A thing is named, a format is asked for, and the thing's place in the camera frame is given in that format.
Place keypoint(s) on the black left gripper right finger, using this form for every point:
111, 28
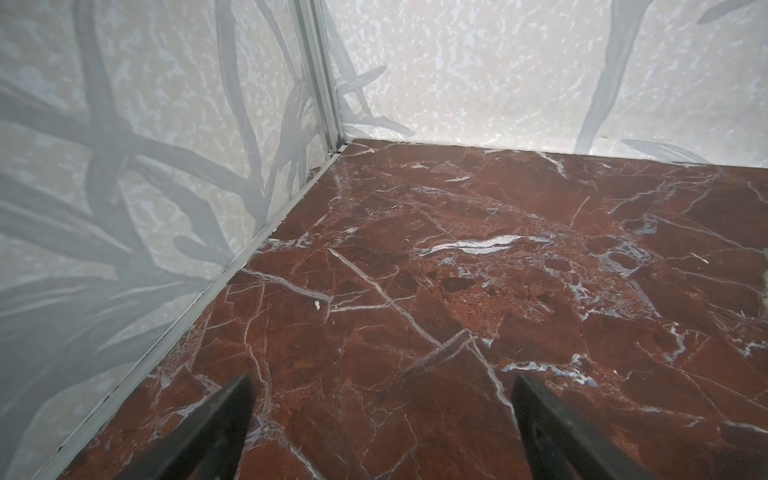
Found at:
559, 443

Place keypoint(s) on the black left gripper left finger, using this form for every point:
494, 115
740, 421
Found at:
208, 444

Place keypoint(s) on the aluminium floor edge rail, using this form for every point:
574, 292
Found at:
105, 410

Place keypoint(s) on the aluminium corner frame post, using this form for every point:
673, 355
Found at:
316, 60

